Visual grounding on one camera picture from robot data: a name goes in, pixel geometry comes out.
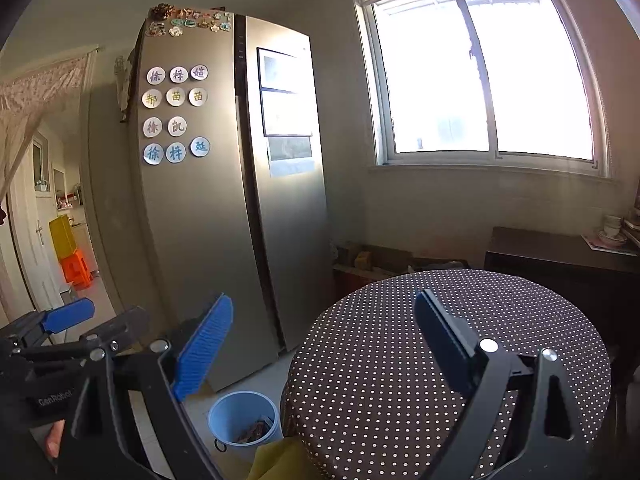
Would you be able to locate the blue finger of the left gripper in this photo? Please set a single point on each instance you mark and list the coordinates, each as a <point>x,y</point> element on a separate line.
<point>59,320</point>

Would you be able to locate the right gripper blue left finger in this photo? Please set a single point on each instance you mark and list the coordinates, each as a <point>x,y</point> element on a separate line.
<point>197,354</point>

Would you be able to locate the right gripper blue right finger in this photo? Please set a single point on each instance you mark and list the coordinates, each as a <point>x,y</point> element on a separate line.
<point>451,341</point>

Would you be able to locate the light blue trash bucket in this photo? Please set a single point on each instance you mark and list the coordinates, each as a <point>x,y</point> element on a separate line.
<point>243,421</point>

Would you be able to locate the left hand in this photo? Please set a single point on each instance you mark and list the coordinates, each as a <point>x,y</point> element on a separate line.
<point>52,442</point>

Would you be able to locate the orange plastic stool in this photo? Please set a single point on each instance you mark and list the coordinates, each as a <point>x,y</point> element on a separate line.
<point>76,271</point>

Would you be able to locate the brown cardboard box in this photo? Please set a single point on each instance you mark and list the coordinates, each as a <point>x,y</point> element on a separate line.
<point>422,264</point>

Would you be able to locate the brown polka dot tablecloth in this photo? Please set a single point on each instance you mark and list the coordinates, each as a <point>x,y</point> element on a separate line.
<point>366,396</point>

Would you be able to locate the red cardboard box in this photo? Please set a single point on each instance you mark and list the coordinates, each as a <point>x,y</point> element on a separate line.
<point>356,265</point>

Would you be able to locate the yellow trousers leg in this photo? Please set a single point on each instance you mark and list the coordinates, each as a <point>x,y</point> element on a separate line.
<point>285,459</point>

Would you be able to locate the dark wooden cabinet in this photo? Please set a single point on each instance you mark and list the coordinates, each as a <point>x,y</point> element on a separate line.
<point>604,286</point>

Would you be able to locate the stacked white bowls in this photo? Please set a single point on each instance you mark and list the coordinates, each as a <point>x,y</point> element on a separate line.
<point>611,231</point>

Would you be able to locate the silver double door refrigerator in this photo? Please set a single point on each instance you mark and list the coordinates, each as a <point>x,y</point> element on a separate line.
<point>230,181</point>

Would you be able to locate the white framed window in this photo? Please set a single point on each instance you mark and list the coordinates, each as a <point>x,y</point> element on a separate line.
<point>504,84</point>

